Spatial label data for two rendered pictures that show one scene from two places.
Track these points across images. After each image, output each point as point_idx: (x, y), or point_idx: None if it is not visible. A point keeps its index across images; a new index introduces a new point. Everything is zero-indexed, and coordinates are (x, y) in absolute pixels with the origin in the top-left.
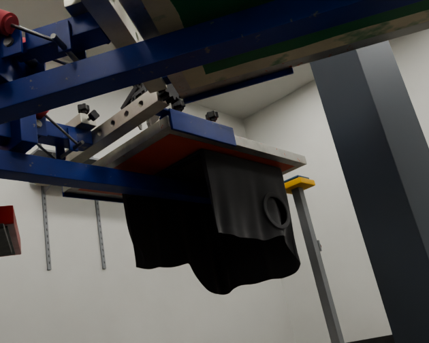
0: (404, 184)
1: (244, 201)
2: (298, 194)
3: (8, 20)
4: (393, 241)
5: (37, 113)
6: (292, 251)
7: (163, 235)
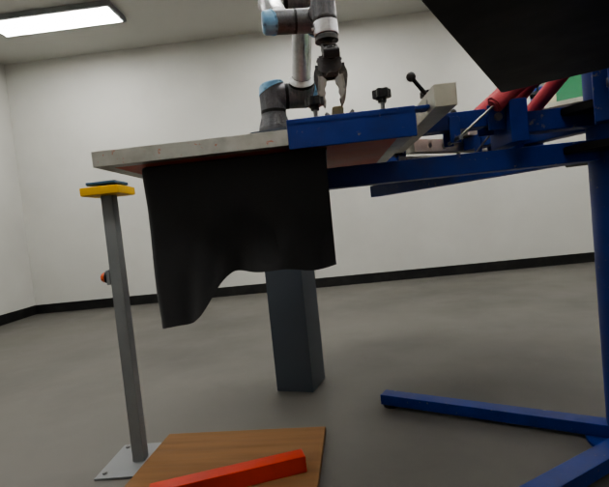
0: None
1: None
2: (117, 206)
3: None
4: (309, 281)
5: (507, 174)
6: None
7: (264, 221)
